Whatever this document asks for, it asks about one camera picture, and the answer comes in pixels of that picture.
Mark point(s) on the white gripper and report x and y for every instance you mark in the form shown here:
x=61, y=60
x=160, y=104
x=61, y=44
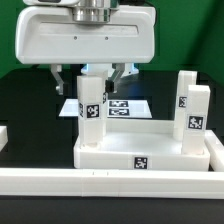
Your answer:
x=51, y=35

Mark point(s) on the white right fence bar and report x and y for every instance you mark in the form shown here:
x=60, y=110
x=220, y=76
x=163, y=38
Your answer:
x=216, y=150

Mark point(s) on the white left fence piece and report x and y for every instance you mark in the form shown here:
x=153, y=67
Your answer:
x=3, y=137

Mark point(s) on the white fence bar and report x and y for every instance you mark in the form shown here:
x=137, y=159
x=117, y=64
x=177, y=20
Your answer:
x=216, y=150
x=111, y=183

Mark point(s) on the tag sheet on table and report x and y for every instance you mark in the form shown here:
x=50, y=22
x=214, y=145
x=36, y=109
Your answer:
x=116, y=109

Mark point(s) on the white front fence bar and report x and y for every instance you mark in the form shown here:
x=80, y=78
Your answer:
x=111, y=183

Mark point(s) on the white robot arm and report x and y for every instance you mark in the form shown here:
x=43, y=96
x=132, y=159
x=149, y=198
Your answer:
x=86, y=11

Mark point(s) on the white desk top tray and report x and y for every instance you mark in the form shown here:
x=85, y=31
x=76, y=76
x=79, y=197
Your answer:
x=139, y=144

